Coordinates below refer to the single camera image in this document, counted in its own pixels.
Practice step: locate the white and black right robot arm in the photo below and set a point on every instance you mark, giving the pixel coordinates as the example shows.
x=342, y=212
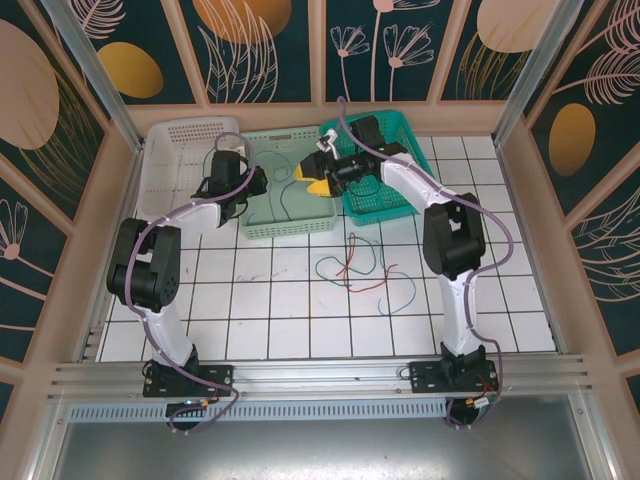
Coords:
x=460, y=320

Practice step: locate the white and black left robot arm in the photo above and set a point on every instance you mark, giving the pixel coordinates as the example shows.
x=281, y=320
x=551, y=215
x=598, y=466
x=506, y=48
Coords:
x=165, y=330

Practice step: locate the light green plastic basket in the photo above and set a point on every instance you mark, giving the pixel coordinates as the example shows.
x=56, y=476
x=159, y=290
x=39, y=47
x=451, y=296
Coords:
x=300, y=210

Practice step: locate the teal plastic basket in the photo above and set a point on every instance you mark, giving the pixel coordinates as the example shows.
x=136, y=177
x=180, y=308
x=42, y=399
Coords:
x=400, y=195

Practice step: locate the white plastic basket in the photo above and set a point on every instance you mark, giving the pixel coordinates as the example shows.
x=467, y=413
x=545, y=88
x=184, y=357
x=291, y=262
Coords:
x=170, y=160

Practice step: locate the aluminium frame post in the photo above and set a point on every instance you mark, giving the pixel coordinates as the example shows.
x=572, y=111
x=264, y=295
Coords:
x=535, y=70
x=100, y=80

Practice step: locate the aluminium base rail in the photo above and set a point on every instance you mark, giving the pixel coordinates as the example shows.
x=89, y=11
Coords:
x=320, y=375

